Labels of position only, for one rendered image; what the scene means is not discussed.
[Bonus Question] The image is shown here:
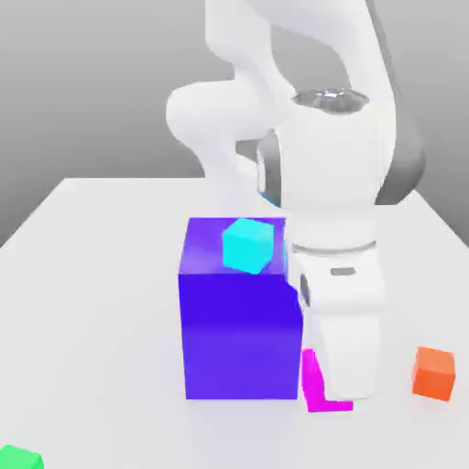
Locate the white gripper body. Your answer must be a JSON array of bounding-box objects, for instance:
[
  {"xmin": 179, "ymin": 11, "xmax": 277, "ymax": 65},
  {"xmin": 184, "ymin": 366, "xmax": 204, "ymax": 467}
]
[{"xmin": 304, "ymin": 304, "xmax": 383, "ymax": 400}]

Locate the small magenta cube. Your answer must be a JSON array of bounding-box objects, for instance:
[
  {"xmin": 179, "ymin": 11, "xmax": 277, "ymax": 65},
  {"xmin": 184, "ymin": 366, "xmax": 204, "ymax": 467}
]
[{"xmin": 300, "ymin": 348, "xmax": 354, "ymax": 414}]

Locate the small orange cube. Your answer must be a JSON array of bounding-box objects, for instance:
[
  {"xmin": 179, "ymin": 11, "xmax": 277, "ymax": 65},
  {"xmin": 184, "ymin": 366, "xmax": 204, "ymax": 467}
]
[{"xmin": 411, "ymin": 346, "xmax": 457, "ymax": 403}]

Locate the small cyan cube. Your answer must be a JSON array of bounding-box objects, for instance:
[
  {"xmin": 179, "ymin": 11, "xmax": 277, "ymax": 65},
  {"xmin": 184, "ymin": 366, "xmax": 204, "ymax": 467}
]
[{"xmin": 222, "ymin": 217, "xmax": 276, "ymax": 276}]

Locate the small green cube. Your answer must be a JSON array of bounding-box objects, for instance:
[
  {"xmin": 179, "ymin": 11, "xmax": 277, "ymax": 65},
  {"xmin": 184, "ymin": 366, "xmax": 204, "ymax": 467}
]
[{"xmin": 0, "ymin": 443, "xmax": 46, "ymax": 469}]

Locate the large blue box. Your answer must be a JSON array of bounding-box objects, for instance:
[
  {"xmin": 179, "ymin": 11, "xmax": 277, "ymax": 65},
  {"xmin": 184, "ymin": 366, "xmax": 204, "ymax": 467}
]
[{"xmin": 178, "ymin": 216, "xmax": 305, "ymax": 401}]

